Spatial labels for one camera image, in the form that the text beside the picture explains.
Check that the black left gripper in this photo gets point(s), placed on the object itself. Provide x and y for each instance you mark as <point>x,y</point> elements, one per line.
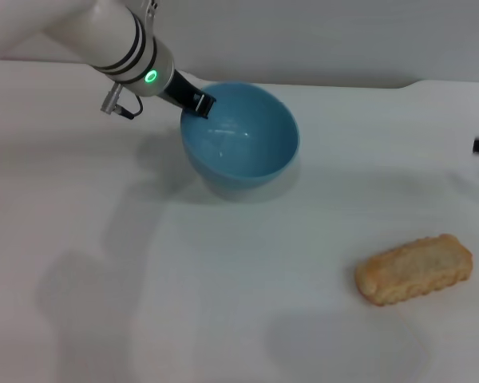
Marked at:
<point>177,89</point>

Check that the blue bowl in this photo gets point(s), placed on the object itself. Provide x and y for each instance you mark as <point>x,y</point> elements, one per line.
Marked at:
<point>243,139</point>

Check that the toasted bread slice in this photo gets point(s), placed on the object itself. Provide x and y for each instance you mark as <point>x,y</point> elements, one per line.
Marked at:
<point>415,269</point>

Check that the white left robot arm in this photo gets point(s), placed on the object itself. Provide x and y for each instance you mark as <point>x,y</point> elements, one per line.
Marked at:
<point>84,28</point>

